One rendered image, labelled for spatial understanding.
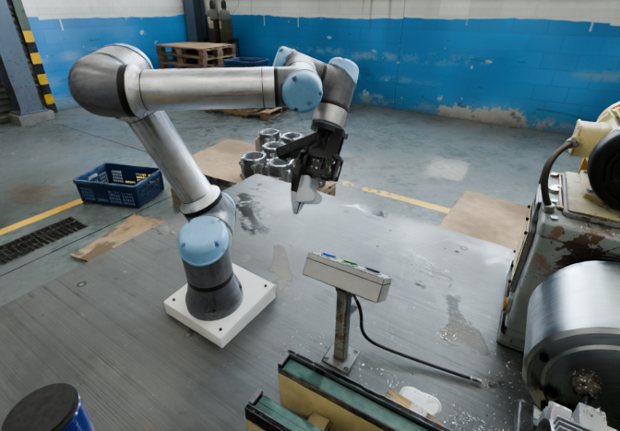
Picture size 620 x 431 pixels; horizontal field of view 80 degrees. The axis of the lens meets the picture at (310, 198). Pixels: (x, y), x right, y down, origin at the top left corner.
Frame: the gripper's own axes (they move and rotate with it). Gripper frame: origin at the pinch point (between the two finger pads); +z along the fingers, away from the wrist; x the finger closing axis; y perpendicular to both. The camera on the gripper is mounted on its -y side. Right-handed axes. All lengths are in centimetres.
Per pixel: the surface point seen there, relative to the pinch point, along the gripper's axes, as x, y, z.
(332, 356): 11.6, 15.1, 31.3
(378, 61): 466, -179, -265
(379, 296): -3.4, 25.1, 11.6
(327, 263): -3.6, 13.0, 9.0
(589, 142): 21, 54, -32
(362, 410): -7.4, 28.4, 30.6
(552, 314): -3, 52, 5
